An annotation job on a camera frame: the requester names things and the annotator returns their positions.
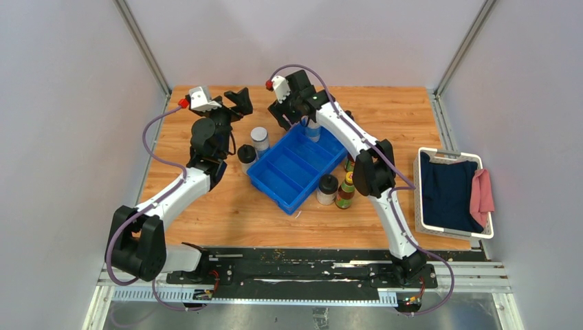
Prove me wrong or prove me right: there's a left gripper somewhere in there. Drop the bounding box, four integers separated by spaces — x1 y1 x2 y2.
198 87 250 158

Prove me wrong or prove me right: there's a silver lid blue label jar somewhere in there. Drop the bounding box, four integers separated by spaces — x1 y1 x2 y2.
303 117 321 142

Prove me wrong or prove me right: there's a silver lid millet jar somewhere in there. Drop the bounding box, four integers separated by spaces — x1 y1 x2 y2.
250 126 270 158

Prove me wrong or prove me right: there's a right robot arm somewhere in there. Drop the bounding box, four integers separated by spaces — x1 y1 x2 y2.
265 66 427 287

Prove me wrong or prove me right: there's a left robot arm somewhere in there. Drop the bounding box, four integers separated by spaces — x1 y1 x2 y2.
104 87 253 286

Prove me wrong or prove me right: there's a black lid jar left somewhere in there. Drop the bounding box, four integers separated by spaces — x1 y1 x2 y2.
236 144 257 175

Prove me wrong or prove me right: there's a black lid jar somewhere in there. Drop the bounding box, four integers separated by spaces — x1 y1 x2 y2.
236 144 257 175
316 174 338 206

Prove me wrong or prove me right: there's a blue divided plastic bin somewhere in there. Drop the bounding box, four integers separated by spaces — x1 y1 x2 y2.
247 124 347 215

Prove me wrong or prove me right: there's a black cap soy bottle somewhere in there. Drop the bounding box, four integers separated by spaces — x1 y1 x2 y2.
344 111 355 122

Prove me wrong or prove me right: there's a red cap sauce bottle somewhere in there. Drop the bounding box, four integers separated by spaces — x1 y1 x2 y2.
344 154 355 172

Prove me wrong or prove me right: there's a black lid jar right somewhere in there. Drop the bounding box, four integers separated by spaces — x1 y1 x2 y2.
316 174 338 206

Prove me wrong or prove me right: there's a yellow cap sauce bottle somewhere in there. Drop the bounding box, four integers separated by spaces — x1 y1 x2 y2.
335 171 355 209

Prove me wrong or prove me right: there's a white plastic basket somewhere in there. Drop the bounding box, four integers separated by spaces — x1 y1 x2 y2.
413 147 494 240

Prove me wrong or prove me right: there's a dark blue cloth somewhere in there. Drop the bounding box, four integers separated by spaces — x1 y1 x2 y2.
420 152 483 233

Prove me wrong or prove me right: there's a pink cloth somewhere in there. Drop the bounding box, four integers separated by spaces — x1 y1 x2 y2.
469 169 495 228

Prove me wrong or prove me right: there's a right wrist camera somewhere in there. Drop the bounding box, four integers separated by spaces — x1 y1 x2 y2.
271 76 291 104

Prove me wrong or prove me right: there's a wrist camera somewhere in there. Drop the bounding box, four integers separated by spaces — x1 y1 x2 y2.
188 86 221 113
271 76 291 104

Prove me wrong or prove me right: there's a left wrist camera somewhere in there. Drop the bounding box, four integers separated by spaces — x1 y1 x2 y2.
188 86 221 113

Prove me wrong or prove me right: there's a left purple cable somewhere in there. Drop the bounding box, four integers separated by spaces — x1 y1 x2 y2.
104 98 208 313

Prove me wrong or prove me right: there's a purple cable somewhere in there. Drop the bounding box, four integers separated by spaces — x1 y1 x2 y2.
104 98 208 313
265 63 457 318

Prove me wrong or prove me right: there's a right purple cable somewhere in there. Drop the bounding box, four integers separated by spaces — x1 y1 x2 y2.
265 63 457 318

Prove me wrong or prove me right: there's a left aluminium frame post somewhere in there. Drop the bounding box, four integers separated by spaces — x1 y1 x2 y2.
113 0 172 98

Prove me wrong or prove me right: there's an aluminium frame post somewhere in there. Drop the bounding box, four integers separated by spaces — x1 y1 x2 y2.
434 0 498 98
113 0 172 98

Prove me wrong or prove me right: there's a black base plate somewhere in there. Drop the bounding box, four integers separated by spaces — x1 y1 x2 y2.
165 247 438 302

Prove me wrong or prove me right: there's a right aluminium frame post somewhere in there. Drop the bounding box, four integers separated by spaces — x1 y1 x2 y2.
434 0 498 98

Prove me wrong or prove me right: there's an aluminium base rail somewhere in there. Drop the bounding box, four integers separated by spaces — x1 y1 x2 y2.
83 247 524 329

